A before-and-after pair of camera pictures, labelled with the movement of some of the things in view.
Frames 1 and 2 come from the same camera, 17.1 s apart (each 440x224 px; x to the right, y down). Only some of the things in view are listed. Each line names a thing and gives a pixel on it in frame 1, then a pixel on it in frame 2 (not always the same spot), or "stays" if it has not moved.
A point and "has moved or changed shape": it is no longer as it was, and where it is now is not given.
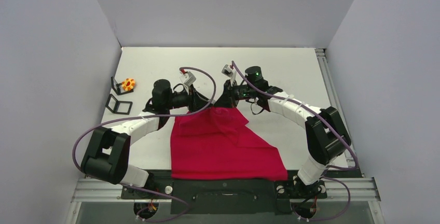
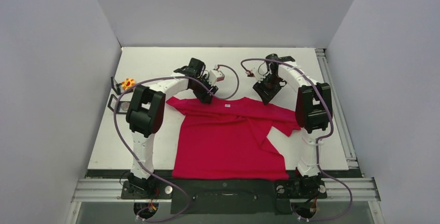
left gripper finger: (200, 101) -> (209, 96)
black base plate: (225, 197) stays
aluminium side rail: (335, 103) stays
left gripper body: (181, 99) -> (205, 81)
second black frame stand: (117, 105) stays
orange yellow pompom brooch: (128, 84) stays
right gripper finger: (229, 97) -> (260, 88)
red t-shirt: (214, 143) has moved or changed shape
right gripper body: (228, 94) -> (264, 89)
